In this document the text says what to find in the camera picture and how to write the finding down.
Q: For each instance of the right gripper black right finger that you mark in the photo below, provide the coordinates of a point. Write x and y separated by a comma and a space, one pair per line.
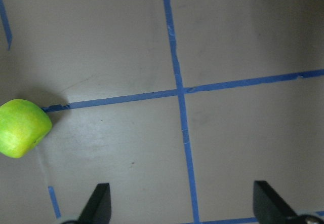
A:
269, 206

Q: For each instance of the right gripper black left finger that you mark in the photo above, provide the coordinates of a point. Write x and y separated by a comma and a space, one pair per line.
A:
98, 207

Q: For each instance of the green apple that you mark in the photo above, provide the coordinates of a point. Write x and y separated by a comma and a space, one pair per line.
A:
23, 125

